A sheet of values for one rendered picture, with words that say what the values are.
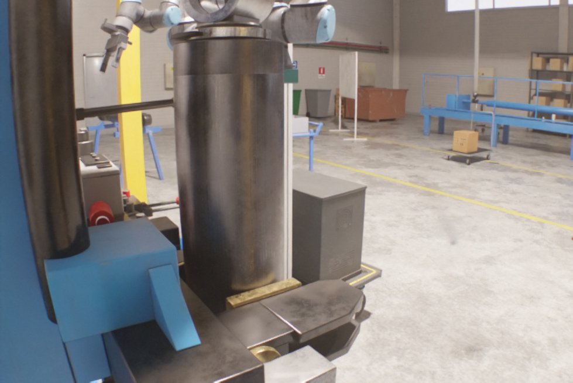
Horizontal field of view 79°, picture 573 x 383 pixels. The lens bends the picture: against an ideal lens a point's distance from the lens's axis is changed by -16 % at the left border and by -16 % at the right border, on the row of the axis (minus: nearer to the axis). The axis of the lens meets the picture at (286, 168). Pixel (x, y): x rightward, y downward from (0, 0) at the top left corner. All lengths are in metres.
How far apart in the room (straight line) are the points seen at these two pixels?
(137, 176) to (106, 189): 2.35
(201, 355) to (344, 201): 1.65
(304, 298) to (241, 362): 0.31
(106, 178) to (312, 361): 0.67
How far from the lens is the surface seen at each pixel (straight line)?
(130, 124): 3.32
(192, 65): 0.72
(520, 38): 14.66
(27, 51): 0.54
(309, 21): 1.61
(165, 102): 1.00
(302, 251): 2.17
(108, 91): 11.55
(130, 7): 1.92
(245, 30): 0.74
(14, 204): 0.67
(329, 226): 2.06
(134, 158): 3.37
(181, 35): 0.75
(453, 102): 10.18
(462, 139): 7.42
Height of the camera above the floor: 1.40
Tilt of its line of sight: 13 degrees down
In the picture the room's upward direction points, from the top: straight up
